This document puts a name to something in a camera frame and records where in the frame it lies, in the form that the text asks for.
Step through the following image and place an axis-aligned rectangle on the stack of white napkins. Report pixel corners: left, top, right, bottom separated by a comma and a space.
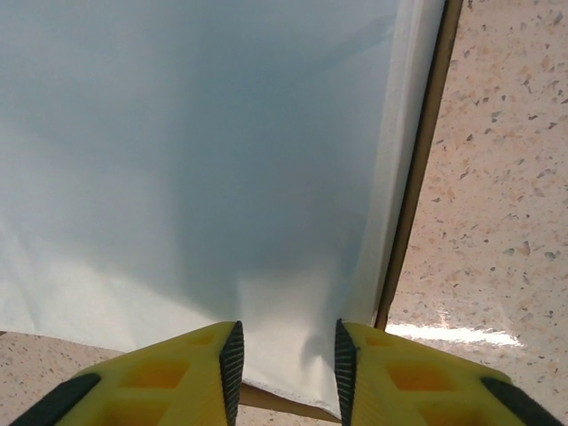
0, 0, 446, 421

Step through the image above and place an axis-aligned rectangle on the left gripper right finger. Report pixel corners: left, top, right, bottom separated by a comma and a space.
334, 317, 564, 426

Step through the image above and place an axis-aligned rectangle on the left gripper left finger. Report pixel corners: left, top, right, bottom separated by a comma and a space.
17, 319, 246, 426

